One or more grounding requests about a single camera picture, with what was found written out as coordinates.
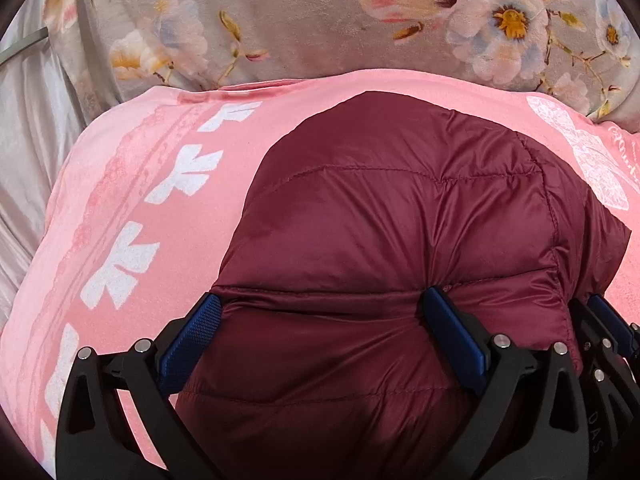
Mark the maroon puffer jacket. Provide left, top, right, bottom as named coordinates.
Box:
left=175, top=90, right=633, bottom=480

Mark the silver satin sheet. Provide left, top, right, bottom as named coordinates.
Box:
left=0, top=0, right=97, bottom=333

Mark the pink blanket with white print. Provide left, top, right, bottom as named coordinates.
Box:
left=0, top=77, right=640, bottom=480

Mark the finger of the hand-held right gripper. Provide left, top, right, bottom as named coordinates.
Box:
left=586, top=294, right=640, bottom=361
left=569, top=299, right=621, bottom=376

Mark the grey metal strip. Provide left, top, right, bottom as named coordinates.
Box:
left=0, top=27, right=51, bottom=65

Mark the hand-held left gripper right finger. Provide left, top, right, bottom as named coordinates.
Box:
left=419, top=286, right=593, bottom=480

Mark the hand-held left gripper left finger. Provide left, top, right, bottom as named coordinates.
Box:
left=54, top=291, right=226, bottom=480

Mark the grey floral blanket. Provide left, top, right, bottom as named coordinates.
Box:
left=42, top=0, right=640, bottom=135

